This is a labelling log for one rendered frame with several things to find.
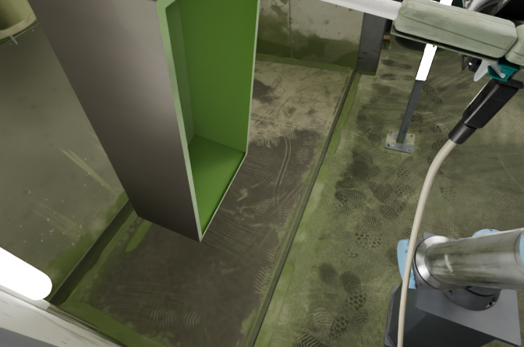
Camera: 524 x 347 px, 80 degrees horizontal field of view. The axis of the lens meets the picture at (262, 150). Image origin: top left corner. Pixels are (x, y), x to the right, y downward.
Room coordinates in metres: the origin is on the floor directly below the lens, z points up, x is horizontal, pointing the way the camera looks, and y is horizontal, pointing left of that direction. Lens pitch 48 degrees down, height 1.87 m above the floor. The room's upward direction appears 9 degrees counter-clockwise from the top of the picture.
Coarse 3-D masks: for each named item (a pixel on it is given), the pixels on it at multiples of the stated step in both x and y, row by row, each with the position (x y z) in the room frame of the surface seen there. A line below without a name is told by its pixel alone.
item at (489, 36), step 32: (352, 0) 0.45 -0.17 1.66; (384, 0) 0.44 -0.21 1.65; (416, 0) 0.43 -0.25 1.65; (416, 32) 0.40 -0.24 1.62; (448, 32) 0.38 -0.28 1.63; (480, 32) 0.36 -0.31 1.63; (512, 32) 0.35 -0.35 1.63; (480, 96) 0.36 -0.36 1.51; (512, 96) 0.33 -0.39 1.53; (480, 128) 0.34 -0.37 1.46
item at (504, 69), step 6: (498, 60) 0.35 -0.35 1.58; (504, 60) 0.35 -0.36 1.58; (504, 66) 0.34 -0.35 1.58; (510, 66) 0.34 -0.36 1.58; (516, 66) 0.34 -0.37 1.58; (492, 72) 0.35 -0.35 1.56; (504, 72) 0.34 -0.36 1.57; (510, 72) 0.34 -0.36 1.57; (498, 78) 0.34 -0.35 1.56; (504, 78) 0.34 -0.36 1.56
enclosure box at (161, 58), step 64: (64, 0) 0.73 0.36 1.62; (128, 0) 0.65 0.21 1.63; (192, 0) 1.31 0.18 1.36; (256, 0) 1.18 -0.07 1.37; (64, 64) 0.79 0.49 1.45; (128, 64) 0.69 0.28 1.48; (192, 64) 1.35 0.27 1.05; (128, 128) 0.75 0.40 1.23; (192, 128) 1.39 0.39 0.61; (128, 192) 0.86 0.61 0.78; (192, 192) 0.69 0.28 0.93
